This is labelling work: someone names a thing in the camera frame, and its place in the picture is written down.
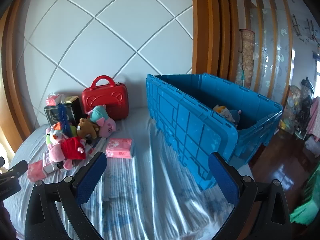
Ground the window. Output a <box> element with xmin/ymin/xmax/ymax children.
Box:
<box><xmin>312</xmin><ymin>51</ymin><xmax>320</xmax><ymax>83</ymax></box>

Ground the red plush toy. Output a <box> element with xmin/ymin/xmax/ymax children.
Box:
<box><xmin>61</xmin><ymin>137</ymin><xmax>87</xmax><ymax>160</ymax></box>

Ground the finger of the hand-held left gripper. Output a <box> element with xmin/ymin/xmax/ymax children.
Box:
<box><xmin>9</xmin><ymin>160</ymin><xmax>29</xmax><ymax>179</ymax></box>

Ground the white duck plush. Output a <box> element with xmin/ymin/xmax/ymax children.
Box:
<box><xmin>47</xmin><ymin>127</ymin><xmax>68</xmax><ymax>145</ymax></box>

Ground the brown bear plush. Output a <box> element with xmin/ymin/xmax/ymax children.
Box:
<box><xmin>77</xmin><ymin>117</ymin><xmax>99</xmax><ymax>139</ymax></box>

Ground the grey blue plush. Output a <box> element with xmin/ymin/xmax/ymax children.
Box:
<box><xmin>226</xmin><ymin>109</ymin><xmax>242</xmax><ymax>128</ymax></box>

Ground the wooden headboard frame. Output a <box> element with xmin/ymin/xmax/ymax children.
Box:
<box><xmin>0</xmin><ymin>0</ymin><xmax>242</xmax><ymax>153</ymax></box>

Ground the black gift box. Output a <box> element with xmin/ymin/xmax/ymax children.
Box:
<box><xmin>44</xmin><ymin>96</ymin><xmax>83</xmax><ymax>128</ymax></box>

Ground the teal and pink pig plush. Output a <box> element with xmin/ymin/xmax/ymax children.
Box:
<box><xmin>89</xmin><ymin>105</ymin><xmax>117</xmax><ymax>138</ymax></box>

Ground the pile of small medicine boxes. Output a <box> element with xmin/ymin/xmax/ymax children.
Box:
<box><xmin>41</xmin><ymin>137</ymin><xmax>108</xmax><ymax>174</ymax></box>

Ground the green cloth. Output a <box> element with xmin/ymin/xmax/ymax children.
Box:
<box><xmin>290</xmin><ymin>162</ymin><xmax>320</xmax><ymax>225</ymax></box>

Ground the yellow and white plush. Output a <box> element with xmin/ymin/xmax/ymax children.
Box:
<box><xmin>213</xmin><ymin>105</ymin><xmax>229</xmax><ymax>117</ymax></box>

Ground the blue bottle brush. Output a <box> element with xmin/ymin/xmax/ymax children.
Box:
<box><xmin>59</xmin><ymin>104</ymin><xmax>72</xmax><ymax>136</ymax></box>

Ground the pile of clothes and bags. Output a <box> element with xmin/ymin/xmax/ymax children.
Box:
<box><xmin>279</xmin><ymin>79</ymin><xmax>320</xmax><ymax>153</ymax></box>

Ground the white padded headboard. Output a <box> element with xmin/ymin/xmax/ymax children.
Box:
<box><xmin>23</xmin><ymin>0</ymin><xmax>194</xmax><ymax>125</ymax></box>

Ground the pink tissue pack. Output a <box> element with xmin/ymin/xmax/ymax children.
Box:
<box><xmin>27</xmin><ymin>161</ymin><xmax>49</xmax><ymax>182</ymax></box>
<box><xmin>46</xmin><ymin>94</ymin><xmax>66</xmax><ymax>106</ymax></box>
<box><xmin>105</xmin><ymin>138</ymin><xmax>135</xmax><ymax>159</ymax></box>

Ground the blue plastic storage crate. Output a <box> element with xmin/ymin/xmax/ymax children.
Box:
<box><xmin>146</xmin><ymin>73</ymin><xmax>283</xmax><ymax>190</ymax></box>

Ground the red hard carry case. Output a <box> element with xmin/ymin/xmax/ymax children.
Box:
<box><xmin>82</xmin><ymin>75</ymin><xmax>129</xmax><ymax>120</ymax></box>

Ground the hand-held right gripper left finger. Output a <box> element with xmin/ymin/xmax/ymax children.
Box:
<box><xmin>24</xmin><ymin>151</ymin><xmax>108</xmax><ymax>240</ymax></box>

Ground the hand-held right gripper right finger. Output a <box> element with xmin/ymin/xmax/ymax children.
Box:
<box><xmin>208</xmin><ymin>151</ymin><xmax>292</xmax><ymax>240</ymax></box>

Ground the wooden framed glass door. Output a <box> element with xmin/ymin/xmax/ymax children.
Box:
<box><xmin>240</xmin><ymin>0</ymin><xmax>294</xmax><ymax>105</ymax></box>

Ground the pink plush toy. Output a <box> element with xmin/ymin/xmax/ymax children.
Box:
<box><xmin>47</xmin><ymin>142</ymin><xmax>75</xmax><ymax>170</ymax></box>

